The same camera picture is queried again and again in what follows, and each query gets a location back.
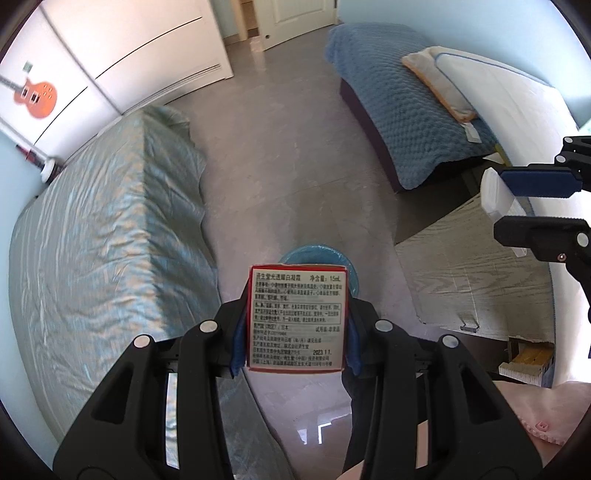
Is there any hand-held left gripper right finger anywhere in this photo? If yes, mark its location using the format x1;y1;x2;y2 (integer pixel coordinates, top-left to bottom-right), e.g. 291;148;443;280
346;300;542;480

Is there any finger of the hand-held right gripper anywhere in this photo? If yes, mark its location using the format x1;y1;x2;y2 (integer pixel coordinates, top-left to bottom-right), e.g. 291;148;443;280
493;216;591;266
500;135;591;199

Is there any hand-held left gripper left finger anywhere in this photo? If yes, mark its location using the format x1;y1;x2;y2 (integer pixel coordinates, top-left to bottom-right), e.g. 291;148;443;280
53;298;246;480

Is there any small white box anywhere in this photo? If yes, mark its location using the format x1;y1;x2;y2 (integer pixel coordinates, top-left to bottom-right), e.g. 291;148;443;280
479;168;528;257

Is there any red white carton box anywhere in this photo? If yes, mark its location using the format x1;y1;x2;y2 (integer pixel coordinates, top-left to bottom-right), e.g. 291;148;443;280
246;264;348;374

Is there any blue trash bin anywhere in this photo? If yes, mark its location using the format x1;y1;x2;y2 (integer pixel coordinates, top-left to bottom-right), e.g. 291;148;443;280
279;244;362;298

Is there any grey wood-grain nightstand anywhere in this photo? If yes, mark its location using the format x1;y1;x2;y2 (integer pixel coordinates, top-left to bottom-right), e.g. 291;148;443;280
394;193;555;343

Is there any person's pink garment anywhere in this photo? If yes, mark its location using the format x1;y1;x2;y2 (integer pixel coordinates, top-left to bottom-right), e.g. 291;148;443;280
492;381;589;480

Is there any pillow with orange edge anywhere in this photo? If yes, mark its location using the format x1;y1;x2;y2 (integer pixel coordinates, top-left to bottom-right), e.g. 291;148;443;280
401;48;478;123

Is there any bed with blue quilted cover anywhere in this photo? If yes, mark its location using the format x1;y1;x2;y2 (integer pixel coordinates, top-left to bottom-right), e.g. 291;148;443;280
325;23;502;191

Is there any table with silver-blue cloth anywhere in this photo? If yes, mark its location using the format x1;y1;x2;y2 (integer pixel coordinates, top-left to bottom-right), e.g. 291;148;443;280
8;105;296;480

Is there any white door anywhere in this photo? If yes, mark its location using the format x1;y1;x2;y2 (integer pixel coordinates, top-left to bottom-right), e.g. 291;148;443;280
252;0;340;51

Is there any white wardrobe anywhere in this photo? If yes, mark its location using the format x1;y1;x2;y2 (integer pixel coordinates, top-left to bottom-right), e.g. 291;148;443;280
0;0;235;160

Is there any orange guitar sticker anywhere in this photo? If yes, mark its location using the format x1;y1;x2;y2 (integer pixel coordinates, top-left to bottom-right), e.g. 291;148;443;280
0;76;59;119

